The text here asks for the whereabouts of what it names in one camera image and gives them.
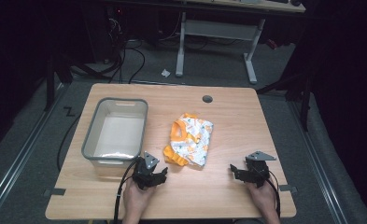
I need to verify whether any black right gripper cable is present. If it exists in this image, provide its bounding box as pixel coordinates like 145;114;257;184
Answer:
266;169;282;218

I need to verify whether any bundle of black floor cables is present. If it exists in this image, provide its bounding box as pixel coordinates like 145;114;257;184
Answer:
106;17;148;85

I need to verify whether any person's right hand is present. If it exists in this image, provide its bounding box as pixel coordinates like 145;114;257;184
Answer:
246;179;279;217

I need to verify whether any metal floor rail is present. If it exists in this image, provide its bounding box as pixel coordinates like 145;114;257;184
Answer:
288;100;350;224
0;83;67;224

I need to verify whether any black metal stand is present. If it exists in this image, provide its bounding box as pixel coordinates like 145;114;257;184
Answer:
43;54;75;112
256;73;315;133

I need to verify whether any grey-rimmed white plastic basket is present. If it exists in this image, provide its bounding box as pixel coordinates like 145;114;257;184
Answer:
80;97;149;179

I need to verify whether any person's left hand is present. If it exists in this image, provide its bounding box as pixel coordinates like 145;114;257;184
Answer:
122;178;158;220

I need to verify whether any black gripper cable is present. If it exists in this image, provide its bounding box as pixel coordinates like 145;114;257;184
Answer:
113;158;142;224
266;169;282;218

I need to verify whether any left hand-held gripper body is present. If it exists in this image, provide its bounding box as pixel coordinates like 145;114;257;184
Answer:
132;150;169;191

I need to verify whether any orange and white baby garment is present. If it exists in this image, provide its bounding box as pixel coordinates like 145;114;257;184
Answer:
162;112;215;171

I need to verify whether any thin black floor cable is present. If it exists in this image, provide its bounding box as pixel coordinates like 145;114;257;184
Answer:
56;113;82;173

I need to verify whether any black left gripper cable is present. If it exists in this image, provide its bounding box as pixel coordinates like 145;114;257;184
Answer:
113;158;142;224

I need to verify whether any red object under desk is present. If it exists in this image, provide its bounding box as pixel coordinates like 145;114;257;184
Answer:
265;38;279;50

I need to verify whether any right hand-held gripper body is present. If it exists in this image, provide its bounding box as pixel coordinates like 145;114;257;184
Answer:
235;150;277;189

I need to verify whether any white-legged wooden desk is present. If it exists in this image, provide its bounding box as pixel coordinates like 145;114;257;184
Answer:
174;0;307;86

